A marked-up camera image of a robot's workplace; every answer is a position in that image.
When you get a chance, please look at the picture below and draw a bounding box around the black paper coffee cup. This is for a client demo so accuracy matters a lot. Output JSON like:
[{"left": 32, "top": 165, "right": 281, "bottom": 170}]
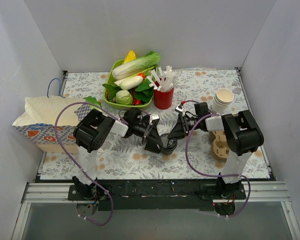
[{"left": 159, "top": 138, "right": 178, "bottom": 156}]

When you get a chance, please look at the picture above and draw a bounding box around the black plastic cup lid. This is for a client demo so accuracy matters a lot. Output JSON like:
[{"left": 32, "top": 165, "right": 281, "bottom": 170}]
[{"left": 162, "top": 138, "right": 178, "bottom": 151}]

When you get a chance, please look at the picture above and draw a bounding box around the stack of white paper cups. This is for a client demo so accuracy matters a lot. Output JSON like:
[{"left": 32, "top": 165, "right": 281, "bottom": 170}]
[{"left": 211, "top": 88, "right": 234, "bottom": 114}]

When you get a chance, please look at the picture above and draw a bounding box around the patterned paper takeout bag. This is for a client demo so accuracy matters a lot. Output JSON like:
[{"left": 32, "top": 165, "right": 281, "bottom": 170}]
[{"left": 12, "top": 81, "right": 101, "bottom": 154}]

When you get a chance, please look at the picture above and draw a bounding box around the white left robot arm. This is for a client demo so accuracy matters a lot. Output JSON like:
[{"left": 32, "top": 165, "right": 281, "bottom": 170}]
[{"left": 72, "top": 108, "right": 163, "bottom": 200}]

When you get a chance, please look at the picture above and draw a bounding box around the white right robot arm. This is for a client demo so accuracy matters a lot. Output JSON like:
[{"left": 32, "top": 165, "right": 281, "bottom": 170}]
[{"left": 167, "top": 101, "right": 264, "bottom": 199}]

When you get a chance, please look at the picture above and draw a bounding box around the green vegetable basket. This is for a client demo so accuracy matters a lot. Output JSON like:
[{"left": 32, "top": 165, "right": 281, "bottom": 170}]
[{"left": 102, "top": 59, "right": 158, "bottom": 109}]

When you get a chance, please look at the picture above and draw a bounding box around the red straw holder cup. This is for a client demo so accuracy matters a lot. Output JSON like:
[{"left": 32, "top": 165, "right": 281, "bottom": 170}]
[{"left": 154, "top": 88, "right": 174, "bottom": 110}]

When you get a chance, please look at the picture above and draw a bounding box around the toy round green cabbage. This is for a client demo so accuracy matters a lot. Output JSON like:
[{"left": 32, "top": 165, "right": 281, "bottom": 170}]
[{"left": 115, "top": 90, "right": 133, "bottom": 106}]

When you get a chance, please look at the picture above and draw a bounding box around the brown cardboard cup carrier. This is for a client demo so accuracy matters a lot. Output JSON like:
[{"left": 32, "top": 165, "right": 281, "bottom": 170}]
[{"left": 210, "top": 130, "right": 230, "bottom": 162}]

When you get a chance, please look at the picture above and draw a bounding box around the toy white radish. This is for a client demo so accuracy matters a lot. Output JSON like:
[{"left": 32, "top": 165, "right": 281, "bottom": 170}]
[{"left": 119, "top": 75, "right": 143, "bottom": 90}]

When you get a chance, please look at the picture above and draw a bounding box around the floral table mat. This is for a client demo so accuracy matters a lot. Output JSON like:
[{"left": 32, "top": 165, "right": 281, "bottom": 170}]
[{"left": 39, "top": 69, "right": 271, "bottom": 181}]

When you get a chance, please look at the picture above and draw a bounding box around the white wrapped straw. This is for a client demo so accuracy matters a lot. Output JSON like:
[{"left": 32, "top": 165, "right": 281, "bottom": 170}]
[{"left": 146, "top": 65, "right": 180, "bottom": 93}]

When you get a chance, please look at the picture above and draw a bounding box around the toy napa cabbage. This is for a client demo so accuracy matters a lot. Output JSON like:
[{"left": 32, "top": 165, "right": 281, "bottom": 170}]
[{"left": 112, "top": 51, "right": 161, "bottom": 80}]

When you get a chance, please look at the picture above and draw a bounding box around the toy yellow corn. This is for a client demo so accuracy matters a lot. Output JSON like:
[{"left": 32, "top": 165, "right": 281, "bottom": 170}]
[{"left": 123, "top": 50, "right": 137, "bottom": 64}]

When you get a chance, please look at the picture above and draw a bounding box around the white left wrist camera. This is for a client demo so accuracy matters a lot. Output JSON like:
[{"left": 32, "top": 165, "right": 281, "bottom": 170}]
[{"left": 143, "top": 114, "right": 160, "bottom": 139}]

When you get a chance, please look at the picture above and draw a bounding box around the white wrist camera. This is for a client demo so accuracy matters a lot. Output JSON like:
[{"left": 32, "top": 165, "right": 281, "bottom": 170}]
[
  {"left": 175, "top": 103, "right": 186, "bottom": 116},
  {"left": 143, "top": 114, "right": 160, "bottom": 139}
]

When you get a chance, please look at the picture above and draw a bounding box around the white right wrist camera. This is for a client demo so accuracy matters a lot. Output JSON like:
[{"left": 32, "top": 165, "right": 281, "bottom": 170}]
[{"left": 175, "top": 103, "right": 186, "bottom": 116}]

